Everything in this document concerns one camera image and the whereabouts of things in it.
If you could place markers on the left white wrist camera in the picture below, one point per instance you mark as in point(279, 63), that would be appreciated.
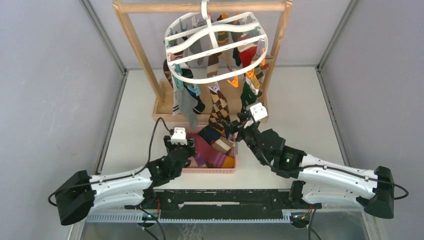
point(179, 136)

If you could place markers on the black ribbed sock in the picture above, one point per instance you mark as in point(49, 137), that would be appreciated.
point(194, 91)

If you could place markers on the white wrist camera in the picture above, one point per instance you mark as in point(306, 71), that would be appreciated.
point(255, 113)
point(179, 136)

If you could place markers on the pink perforated plastic basket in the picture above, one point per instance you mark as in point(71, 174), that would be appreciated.
point(207, 169)

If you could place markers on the brown white striped sock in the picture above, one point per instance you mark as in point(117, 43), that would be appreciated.
point(224, 146)

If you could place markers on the navy green sock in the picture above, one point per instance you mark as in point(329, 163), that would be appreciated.
point(209, 134)

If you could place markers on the wooden hanger rack frame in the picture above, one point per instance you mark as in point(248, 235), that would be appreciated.
point(272, 16)

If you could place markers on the red sock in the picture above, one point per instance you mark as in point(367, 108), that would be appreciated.
point(247, 52)

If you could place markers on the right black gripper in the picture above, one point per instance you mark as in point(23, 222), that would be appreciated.
point(234, 127)

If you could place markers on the white green sock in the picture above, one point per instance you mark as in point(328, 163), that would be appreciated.
point(250, 91)

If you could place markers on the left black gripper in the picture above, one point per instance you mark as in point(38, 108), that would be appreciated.
point(167, 140)

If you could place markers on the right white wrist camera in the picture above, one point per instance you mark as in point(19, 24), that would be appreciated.
point(255, 113)

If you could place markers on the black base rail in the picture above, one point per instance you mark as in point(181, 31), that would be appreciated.
point(222, 204)

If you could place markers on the brown argyle sock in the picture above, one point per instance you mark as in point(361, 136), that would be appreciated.
point(219, 110)

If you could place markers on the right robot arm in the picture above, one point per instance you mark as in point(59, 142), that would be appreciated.
point(317, 181)

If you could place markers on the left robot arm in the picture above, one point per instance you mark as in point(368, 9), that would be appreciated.
point(83, 194)

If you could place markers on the grey sock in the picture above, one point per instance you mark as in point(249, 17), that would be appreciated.
point(186, 104)

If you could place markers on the white oval clip hanger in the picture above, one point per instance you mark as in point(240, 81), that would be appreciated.
point(240, 31)

